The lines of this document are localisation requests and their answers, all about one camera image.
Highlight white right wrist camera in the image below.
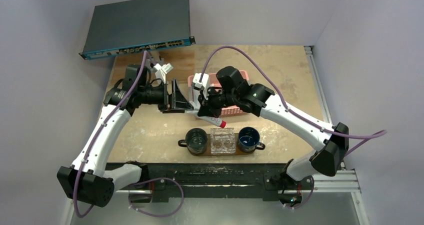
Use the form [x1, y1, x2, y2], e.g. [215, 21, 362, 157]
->
[191, 73, 210, 92]

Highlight oval wooden tray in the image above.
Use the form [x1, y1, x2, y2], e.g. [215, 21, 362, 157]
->
[187, 132, 265, 157]

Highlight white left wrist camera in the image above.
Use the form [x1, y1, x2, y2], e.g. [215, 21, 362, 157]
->
[152, 63, 174, 83]

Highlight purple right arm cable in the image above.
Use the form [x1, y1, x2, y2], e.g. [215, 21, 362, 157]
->
[200, 45, 388, 158]

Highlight grey blue network switch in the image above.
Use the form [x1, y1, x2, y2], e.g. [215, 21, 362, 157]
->
[79, 0, 196, 60]

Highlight brown wooden board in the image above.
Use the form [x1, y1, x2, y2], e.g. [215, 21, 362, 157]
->
[110, 48, 196, 86]

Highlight aluminium frame rail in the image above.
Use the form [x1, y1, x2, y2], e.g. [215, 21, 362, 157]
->
[304, 46, 361, 194]

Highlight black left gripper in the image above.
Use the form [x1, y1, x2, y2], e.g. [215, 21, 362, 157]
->
[138, 79, 193, 114]

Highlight dark grey mug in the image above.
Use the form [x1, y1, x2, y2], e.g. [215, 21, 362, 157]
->
[177, 128, 208, 155]

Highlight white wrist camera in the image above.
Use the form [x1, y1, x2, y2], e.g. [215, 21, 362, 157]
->
[152, 63, 174, 83]
[191, 73, 210, 92]

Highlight clear glass toothbrush holder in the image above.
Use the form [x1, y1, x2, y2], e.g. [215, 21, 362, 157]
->
[210, 127, 236, 155]

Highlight dark blue mug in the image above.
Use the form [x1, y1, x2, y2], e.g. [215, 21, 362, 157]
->
[237, 126, 266, 153]

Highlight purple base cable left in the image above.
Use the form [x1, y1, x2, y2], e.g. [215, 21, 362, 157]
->
[128, 177, 185, 218]

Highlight black table front rail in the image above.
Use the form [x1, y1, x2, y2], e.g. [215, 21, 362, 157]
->
[101, 163, 345, 203]

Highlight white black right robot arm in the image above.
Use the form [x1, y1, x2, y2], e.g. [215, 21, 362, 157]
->
[192, 66, 349, 189]

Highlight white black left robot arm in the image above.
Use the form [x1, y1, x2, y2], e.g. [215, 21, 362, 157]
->
[57, 63, 194, 208]

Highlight pink plastic basket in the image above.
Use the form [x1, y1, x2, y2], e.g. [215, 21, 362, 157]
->
[188, 69, 250, 117]

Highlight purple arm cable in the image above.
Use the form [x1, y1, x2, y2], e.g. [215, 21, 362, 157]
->
[200, 45, 388, 158]
[72, 50, 159, 218]

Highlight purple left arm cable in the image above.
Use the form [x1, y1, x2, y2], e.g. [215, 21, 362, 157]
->
[72, 50, 159, 218]

